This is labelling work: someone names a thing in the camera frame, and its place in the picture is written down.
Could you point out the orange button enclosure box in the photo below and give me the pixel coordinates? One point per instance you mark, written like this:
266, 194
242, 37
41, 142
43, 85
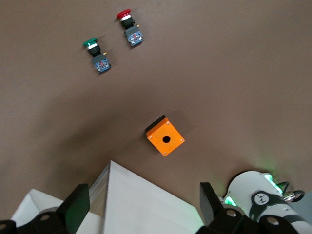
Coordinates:
156, 140

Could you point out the white plastic drawer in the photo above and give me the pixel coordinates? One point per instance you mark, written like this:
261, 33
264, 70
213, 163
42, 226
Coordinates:
29, 202

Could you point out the white drawer cabinet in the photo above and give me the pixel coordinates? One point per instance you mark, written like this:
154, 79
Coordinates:
146, 207

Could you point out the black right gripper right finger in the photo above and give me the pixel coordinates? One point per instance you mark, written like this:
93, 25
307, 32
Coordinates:
212, 209

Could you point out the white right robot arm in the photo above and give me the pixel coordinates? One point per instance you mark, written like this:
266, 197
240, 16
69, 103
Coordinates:
248, 185

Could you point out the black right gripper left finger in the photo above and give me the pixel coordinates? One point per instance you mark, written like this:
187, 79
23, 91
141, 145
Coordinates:
73, 207

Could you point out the green mushroom push button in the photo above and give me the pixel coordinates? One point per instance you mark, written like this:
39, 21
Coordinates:
101, 64

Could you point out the red mushroom push button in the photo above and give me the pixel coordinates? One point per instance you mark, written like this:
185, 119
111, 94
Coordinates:
134, 36

